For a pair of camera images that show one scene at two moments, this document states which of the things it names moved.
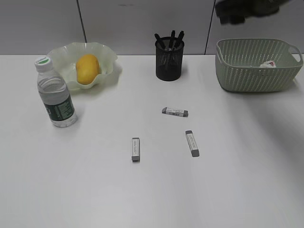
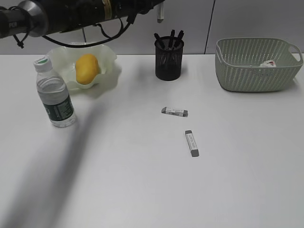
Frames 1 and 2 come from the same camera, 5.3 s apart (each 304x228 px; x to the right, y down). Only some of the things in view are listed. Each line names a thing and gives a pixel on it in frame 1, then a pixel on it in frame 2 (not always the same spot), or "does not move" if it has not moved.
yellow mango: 87,67 does not move
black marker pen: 158,41 does not move
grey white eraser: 136,149 → 160,13
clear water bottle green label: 55,94 does not move
